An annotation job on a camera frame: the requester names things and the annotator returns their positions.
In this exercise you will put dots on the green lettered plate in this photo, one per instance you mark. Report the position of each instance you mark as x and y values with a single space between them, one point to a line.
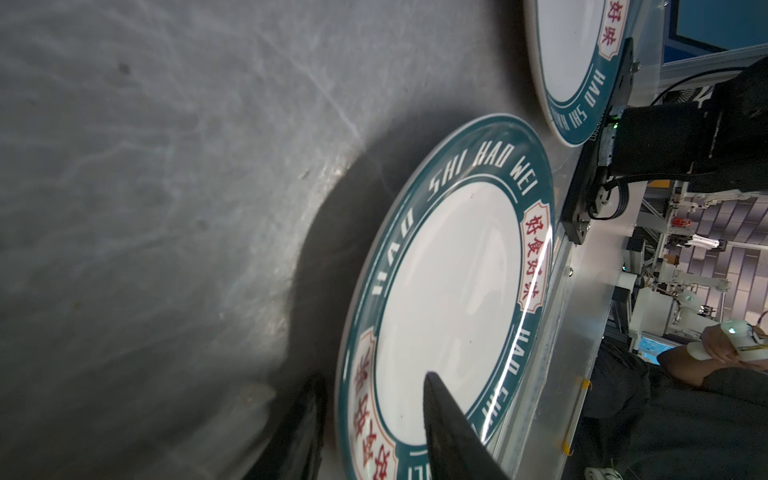
575 48
454 283

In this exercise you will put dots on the white handheld device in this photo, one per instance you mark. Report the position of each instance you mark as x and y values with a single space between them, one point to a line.
734 340

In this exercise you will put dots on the aluminium front rail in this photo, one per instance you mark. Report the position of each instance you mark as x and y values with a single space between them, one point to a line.
530 443

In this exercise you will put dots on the seated person dark clothes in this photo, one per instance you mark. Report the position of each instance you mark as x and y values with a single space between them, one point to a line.
678 418

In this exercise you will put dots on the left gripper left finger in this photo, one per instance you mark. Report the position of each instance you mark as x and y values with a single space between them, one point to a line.
295 449

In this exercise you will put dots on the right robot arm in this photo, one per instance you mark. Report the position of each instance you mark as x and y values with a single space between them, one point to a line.
716 146

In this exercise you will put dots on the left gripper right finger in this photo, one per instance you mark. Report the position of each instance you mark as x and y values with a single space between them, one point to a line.
454 450

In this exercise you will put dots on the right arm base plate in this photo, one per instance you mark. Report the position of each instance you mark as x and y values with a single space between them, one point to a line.
592 196

